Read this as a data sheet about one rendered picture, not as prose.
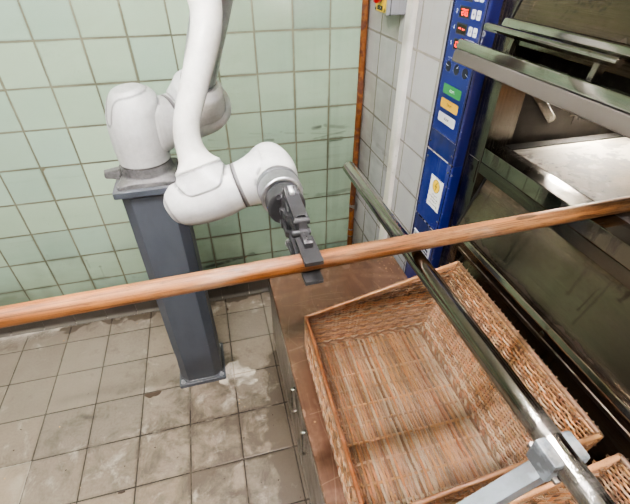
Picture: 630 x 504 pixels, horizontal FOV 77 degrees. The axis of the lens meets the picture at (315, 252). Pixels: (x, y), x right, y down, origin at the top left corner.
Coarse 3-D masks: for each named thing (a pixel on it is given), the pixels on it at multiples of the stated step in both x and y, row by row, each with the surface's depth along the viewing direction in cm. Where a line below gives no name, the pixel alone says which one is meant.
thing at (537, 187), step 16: (496, 160) 99; (512, 160) 96; (528, 160) 96; (512, 176) 94; (528, 176) 90; (544, 176) 90; (528, 192) 90; (544, 192) 86; (560, 192) 84; (576, 192) 84; (576, 224) 79; (592, 224) 76; (608, 224) 74; (624, 224) 74; (592, 240) 76; (608, 240) 73; (624, 240) 70; (624, 256) 70
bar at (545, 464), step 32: (384, 224) 77; (416, 256) 68; (448, 288) 61; (480, 352) 52; (512, 384) 48; (544, 416) 45; (544, 448) 42; (576, 448) 42; (512, 480) 45; (544, 480) 43; (576, 480) 40
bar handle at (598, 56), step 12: (492, 24) 80; (516, 36) 74; (528, 36) 71; (540, 36) 69; (516, 48) 75; (552, 48) 67; (564, 48) 64; (576, 48) 62; (588, 48) 61; (600, 60) 59; (612, 60) 57; (624, 60) 57; (600, 72) 60
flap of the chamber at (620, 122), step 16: (464, 64) 82; (480, 64) 77; (496, 64) 74; (512, 80) 70; (528, 80) 67; (544, 96) 64; (560, 96) 61; (576, 96) 58; (576, 112) 58; (592, 112) 56; (608, 112) 54; (624, 112) 52; (608, 128) 54; (624, 128) 52
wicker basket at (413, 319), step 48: (384, 288) 117; (480, 288) 108; (336, 336) 125; (384, 336) 129; (432, 336) 126; (336, 384) 115; (384, 384) 115; (432, 384) 115; (480, 384) 106; (528, 384) 92; (336, 432) 92; (384, 432) 103; (432, 432) 104; (480, 432) 104; (576, 432) 80; (384, 480) 94; (432, 480) 94; (480, 480) 75
